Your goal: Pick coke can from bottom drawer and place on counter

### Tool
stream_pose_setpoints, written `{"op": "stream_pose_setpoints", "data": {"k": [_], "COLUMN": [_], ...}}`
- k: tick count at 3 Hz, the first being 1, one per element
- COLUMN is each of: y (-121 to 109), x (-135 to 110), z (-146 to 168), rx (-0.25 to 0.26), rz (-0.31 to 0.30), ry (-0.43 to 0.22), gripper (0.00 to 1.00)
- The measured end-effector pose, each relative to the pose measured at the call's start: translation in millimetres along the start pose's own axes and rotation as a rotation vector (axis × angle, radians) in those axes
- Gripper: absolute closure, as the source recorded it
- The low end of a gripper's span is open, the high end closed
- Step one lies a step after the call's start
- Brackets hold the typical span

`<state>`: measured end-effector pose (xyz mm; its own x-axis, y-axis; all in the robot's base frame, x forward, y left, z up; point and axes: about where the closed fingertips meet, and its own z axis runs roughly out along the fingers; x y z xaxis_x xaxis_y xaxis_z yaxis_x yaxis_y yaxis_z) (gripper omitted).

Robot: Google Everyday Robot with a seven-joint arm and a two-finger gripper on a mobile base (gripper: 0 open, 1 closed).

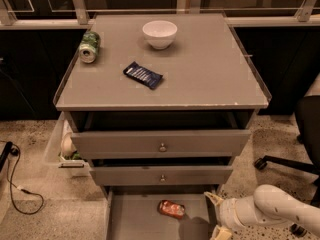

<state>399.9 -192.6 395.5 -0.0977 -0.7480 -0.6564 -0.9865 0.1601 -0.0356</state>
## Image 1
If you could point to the white ceramic bowl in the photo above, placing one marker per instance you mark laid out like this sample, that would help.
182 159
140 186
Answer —
159 33

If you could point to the grey drawer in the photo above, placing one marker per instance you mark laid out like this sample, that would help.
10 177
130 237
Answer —
160 134
161 174
133 213

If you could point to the blue snack bar wrapper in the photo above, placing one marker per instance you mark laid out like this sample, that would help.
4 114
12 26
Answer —
143 75

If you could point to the grey drawer cabinet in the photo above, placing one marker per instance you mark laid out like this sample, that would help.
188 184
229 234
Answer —
204 69

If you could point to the red coke can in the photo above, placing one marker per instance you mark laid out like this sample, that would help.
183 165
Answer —
171 209

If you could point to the metal window railing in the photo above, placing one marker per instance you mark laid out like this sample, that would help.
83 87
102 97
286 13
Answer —
51 14

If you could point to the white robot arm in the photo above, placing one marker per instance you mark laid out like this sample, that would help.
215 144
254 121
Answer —
267 206

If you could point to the grey middle drawer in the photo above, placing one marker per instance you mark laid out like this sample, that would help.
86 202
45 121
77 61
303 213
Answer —
161 174

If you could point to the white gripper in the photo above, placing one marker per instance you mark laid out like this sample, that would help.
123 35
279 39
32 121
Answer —
227 211

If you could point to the grey bottom drawer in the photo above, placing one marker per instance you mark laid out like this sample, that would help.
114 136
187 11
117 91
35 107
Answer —
133 213

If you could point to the green soda can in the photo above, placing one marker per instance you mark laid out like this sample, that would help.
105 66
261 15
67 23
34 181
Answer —
89 47

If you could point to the grey top drawer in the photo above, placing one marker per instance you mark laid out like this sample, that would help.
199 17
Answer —
160 134

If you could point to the black office chair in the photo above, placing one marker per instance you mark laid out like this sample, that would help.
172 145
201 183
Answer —
282 161

